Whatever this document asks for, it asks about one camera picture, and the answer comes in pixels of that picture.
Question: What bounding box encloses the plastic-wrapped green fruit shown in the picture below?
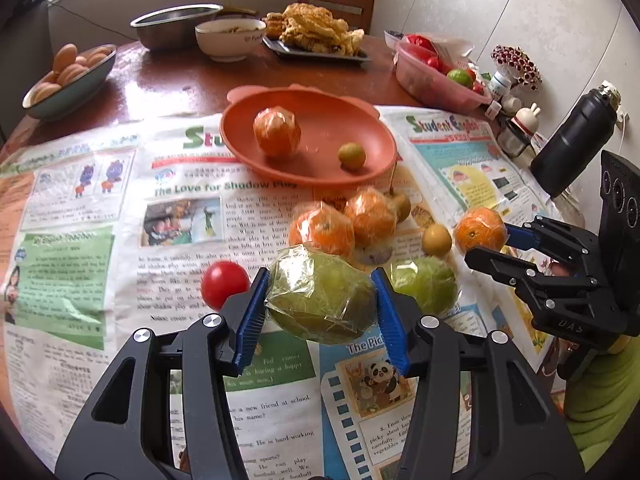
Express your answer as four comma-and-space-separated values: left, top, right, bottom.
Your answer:
387, 256, 459, 318
265, 244, 378, 346

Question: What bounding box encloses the pile of brown eggs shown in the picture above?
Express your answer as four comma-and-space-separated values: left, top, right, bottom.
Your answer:
29, 44, 111, 106

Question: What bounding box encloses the red tomato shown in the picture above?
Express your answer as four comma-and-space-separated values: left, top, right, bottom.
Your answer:
201, 261, 251, 311

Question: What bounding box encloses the small brown pear with stem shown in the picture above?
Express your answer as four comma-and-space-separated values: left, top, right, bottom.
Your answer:
385, 167, 412, 224

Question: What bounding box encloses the stainless steel basin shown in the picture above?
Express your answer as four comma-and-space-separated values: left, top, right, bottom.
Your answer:
130, 3, 224, 52

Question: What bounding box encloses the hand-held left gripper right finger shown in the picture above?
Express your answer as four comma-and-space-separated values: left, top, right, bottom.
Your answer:
370, 267, 586, 480

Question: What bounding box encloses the white plastic bag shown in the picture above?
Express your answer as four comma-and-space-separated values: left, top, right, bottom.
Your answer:
430, 34, 476, 68

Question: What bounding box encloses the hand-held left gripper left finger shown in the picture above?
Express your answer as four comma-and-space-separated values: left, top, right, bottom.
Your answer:
54, 267, 273, 480

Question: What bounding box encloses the small round brown pear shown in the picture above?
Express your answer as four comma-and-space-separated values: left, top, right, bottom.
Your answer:
421, 223, 453, 257

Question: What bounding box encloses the plastic-wrapped orange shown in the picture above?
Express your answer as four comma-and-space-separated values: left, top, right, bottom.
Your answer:
344, 187, 398, 248
252, 106, 302, 157
289, 201, 356, 261
453, 207, 508, 255

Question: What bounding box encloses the pile of cherry tomatoes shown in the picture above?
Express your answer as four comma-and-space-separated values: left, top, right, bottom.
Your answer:
425, 56, 488, 96

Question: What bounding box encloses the pink plastic basket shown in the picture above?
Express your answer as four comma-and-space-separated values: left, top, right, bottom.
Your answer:
394, 40, 493, 113

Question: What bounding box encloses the red packet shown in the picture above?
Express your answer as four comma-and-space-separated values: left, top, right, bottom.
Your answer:
402, 34, 448, 58

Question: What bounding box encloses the white bunny-shaped bottle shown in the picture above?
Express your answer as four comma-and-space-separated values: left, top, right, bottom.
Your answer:
515, 102, 545, 136

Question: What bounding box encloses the glass jar with black band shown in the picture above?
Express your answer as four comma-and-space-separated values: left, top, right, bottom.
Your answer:
497, 117, 533, 158

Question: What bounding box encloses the dark rectangular tray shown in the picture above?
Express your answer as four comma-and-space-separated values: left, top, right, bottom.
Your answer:
261, 35, 373, 66

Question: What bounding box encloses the teal oval bowl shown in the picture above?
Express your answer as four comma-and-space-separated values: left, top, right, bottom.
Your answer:
21, 44, 117, 121

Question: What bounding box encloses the small round yellow-green pear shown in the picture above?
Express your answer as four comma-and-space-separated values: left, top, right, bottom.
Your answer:
338, 142, 367, 170

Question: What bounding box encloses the white plastic bottle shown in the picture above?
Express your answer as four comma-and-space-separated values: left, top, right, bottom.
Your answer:
486, 71, 516, 103

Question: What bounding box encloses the heap of fried food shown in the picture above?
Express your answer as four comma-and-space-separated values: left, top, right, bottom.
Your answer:
265, 2, 366, 57

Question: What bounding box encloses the newspaper sheet with green masthead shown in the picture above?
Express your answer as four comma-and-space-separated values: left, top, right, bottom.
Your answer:
392, 107, 581, 376

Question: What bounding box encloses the orange bear-shaped plate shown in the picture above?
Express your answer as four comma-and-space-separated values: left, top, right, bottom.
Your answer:
219, 85, 399, 188

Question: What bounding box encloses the red and white flower decoration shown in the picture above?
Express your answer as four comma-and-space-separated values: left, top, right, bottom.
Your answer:
491, 45, 542, 92

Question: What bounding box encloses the newspaper spread with panda picture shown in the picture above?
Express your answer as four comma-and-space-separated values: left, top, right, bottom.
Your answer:
0, 110, 506, 480

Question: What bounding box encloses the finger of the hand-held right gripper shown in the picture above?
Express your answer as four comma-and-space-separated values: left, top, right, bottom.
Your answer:
504, 216, 598, 266
465, 246, 593, 306

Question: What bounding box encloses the black thermos bottle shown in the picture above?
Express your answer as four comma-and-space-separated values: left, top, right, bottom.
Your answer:
530, 86, 623, 198

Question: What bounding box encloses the wooden chair with cutout back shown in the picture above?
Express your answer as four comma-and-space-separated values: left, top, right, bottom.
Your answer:
297, 0, 376, 36

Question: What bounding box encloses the green cloth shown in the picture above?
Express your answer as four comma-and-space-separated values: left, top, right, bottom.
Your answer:
562, 335, 640, 476

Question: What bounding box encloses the white ceramic bowl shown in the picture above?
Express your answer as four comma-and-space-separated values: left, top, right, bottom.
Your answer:
194, 17, 267, 63

